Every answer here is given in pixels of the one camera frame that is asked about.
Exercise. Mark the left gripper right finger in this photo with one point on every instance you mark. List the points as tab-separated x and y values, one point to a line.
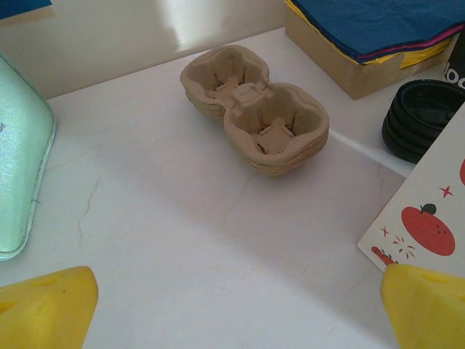
428	312

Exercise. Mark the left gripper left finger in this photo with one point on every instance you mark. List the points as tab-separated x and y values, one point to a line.
43	312

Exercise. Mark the red and white paper bag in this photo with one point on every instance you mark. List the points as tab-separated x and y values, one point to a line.
428	203

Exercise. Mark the mint green carry case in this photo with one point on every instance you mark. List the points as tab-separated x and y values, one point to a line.
18	163

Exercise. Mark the stack of black cup lids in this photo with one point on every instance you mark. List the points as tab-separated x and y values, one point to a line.
407	123

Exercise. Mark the stack of pulp cup carriers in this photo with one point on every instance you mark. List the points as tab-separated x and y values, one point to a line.
254	145

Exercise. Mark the brown cardboard box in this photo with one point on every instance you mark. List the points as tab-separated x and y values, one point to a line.
327	69

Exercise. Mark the colourful paper napkin stack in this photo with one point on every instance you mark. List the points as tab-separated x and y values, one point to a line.
363	25

